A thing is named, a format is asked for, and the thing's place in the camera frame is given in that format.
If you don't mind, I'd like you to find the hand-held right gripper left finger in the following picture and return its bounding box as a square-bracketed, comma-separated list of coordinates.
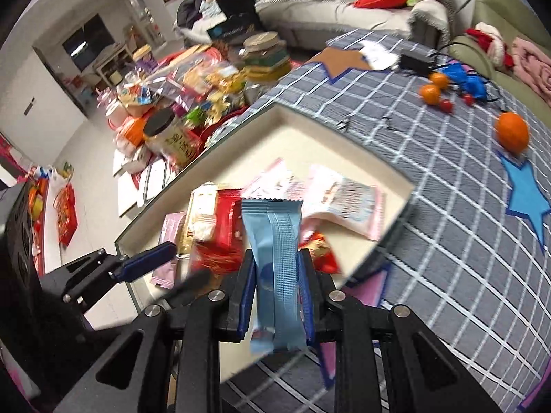
[52, 250, 259, 413]

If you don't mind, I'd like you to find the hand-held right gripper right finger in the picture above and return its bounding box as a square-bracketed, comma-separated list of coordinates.
[297, 247, 502, 413]

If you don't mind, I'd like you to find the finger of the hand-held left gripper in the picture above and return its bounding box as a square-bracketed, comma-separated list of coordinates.
[42, 241, 178, 307]
[161, 269, 212, 307]

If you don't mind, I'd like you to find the light blue snack packet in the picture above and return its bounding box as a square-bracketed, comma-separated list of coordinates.
[240, 197, 308, 353]

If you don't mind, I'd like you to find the long red snack packet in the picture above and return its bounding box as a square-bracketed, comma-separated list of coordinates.
[213, 188, 246, 250]

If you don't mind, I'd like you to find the pink white snack packet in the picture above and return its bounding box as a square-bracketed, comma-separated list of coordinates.
[301, 163, 386, 242]
[241, 157, 308, 201]

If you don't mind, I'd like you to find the dark green shallow box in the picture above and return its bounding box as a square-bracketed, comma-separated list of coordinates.
[114, 102, 417, 315]

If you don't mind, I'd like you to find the plain pink snack packet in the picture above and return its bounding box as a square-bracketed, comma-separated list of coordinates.
[150, 213, 186, 289]

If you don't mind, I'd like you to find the crumpled red snack packet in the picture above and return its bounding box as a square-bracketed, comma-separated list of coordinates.
[301, 232, 343, 276]
[189, 241, 244, 276]

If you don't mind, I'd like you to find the yellow snack packet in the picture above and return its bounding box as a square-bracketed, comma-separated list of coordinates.
[178, 181, 218, 259]

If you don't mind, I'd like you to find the red gift bag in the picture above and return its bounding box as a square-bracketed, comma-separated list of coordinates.
[52, 183, 79, 248]

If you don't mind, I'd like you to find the jar with black lid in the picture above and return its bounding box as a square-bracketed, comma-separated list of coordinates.
[142, 107, 203, 168]

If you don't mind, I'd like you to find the grey checked star tablecloth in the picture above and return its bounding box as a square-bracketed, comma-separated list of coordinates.
[215, 28, 551, 413]

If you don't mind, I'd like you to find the pile of snack bags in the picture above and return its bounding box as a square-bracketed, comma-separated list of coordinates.
[97, 43, 298, 173]

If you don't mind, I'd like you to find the white side table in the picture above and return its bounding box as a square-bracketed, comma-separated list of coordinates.
[92, 43, 134, 87]

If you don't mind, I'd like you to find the glass jar gold lid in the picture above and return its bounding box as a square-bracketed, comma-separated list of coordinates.
[239, 32, 293, 84]

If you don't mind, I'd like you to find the glass display cabinet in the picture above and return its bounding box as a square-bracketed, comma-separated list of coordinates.
[125, 0, 168, 48]

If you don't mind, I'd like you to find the white tissue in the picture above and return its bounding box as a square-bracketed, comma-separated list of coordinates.
[358, 40, 399, 70]

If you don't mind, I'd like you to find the dark printed carton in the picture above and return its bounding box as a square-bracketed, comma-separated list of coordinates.
[206, 13, 261, 44]

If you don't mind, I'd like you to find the dark cloth pile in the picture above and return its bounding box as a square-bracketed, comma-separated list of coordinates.
[174, 0, 216, 35]

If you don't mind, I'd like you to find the black power adapter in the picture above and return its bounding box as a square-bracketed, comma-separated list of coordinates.
[399, 54, 433, 74]

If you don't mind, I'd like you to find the large orange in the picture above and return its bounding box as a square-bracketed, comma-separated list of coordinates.
[494, 112, 530, 156]

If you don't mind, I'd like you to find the blue plastic bag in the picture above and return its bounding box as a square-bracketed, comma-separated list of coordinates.
[441, 64, 489, 99]

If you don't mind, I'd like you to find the grey striped sofa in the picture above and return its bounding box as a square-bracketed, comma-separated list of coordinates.
[254, 0, 457, 48]

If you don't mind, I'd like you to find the beige fringed throw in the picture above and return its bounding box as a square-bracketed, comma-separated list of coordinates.
[409, 0, 455, 48]

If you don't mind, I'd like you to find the red white plush toy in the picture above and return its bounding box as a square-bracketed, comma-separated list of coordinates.
[464, 21, 515, 67]

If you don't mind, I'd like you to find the pink blanket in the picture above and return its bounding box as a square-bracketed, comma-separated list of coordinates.
[510, 36, 551, 108]

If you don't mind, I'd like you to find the green armchair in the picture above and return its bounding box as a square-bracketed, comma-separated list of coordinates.
[448, 0, 551, 117]

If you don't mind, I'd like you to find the black cable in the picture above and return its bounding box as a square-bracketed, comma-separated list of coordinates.
[428, 41, 509, 115]

